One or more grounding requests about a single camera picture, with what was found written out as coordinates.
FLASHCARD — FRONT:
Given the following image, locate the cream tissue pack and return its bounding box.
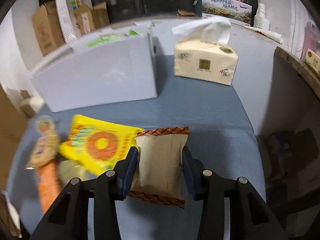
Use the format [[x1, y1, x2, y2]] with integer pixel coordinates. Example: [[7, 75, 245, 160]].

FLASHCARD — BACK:
[[172, 16, 239, 87]]

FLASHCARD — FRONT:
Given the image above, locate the beige brown-edged snack packet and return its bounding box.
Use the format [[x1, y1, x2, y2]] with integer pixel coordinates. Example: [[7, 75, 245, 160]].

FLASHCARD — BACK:
[[129, 127, 190, 209]]

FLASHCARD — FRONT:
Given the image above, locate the wooden side table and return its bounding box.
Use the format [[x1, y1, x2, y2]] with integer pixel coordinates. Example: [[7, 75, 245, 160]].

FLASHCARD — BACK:
[[274, 46, 320, 98]]

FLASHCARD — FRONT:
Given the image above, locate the white cardboard box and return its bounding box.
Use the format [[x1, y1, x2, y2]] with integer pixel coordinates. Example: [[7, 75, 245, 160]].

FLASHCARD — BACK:
[[31, 26, 158, 113]]

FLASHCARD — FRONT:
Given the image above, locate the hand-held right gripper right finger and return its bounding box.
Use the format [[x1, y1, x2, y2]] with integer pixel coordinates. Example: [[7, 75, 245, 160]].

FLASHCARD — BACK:
[[182, 146, 288, 240]]

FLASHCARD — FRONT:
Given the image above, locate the yellow tissue box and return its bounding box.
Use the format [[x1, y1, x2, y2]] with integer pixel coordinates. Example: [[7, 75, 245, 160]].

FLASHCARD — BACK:
[[301, 49, 320, 76]]

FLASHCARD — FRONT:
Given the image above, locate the large yellow ring-print packet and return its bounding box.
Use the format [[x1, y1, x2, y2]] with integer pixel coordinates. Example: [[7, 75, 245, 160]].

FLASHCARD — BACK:
[[58, 114, 145, 176]]

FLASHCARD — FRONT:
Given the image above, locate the yellow waffle snack packet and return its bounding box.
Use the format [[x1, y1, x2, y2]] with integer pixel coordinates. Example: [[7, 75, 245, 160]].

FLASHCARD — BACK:
[[58, 160, 88, 183]]

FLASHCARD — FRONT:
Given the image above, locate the landscape printed gift box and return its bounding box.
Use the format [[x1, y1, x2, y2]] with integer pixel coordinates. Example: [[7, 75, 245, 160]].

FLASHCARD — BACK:
[[201, 0, 253, 23]]

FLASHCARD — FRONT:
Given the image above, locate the small open cardboard box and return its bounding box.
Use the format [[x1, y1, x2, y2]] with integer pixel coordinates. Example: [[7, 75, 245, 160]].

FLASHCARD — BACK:
[[73, 2, 110, 35]]

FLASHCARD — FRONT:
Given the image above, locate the white tube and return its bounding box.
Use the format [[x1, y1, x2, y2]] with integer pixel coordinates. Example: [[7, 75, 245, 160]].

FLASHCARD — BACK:
[[246, 25, 283, 44]]

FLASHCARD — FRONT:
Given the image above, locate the orange snack packet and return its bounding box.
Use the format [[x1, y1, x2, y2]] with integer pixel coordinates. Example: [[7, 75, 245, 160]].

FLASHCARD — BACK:
[[25, 115, 63, 213]]

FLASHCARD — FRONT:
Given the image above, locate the polka dot paper bag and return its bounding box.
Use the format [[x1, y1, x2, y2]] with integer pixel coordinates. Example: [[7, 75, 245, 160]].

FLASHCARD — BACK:
[[55, 0, 77, 43]]

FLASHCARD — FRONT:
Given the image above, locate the brown wrapper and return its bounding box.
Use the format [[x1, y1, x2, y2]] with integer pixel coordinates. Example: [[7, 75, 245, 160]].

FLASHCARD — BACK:
[[177, 9, 197, 17]]

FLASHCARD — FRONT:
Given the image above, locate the dark blue box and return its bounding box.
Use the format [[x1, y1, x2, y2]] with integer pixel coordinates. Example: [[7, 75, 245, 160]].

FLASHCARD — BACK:
[[193, 0, 203, 17]]

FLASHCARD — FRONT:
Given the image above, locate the green white snack packet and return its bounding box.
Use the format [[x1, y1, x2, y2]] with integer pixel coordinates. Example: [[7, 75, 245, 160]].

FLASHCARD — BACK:
[[86, 34, 123, 47]]

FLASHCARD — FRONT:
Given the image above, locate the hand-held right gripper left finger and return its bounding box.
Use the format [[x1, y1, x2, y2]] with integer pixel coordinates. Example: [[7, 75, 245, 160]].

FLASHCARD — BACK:
[[30, 146, 139, 240]]

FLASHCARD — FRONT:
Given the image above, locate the white plastic bottle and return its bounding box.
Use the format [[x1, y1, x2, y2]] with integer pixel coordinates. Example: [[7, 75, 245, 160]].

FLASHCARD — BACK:
[[254, 3, 270, 29]]

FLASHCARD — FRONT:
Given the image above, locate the large cardboard box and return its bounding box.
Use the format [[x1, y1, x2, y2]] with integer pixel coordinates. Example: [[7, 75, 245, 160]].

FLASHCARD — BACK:
[[32, 1, 66, 56]]

